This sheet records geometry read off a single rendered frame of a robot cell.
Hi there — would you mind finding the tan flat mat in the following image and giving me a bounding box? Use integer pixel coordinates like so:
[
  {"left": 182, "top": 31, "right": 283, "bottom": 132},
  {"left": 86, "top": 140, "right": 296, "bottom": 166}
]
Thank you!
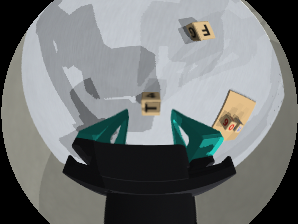
[{"left": 212, "top": 90, "right": 256, "bottom": 141}]

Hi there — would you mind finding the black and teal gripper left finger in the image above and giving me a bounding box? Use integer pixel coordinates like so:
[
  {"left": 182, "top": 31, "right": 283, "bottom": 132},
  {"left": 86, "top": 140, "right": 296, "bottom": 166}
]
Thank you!
[{"left": 76, "top": 109, "right": 129, "bottom": 144}]

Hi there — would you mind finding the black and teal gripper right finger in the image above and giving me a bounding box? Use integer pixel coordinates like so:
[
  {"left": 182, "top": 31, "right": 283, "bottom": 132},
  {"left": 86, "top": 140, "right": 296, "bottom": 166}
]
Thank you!
[{"left": 171, "top": 109, "right": 224, "bottom": 163}]

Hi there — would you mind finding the tan letter block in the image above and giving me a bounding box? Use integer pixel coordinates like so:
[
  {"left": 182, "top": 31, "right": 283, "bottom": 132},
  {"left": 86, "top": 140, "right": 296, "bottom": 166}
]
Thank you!
[
  {"left": 186, "top": 21, "right": 215, "bottom": 41},
  {"left": 141, "top": 92, "right": 161, "bottom": 115},
  {"left": 233, "top": 118, "right": 244, "bottom": 133},
  {"left": 221, "top": 114, "right": 237, "bottom": 132}
]

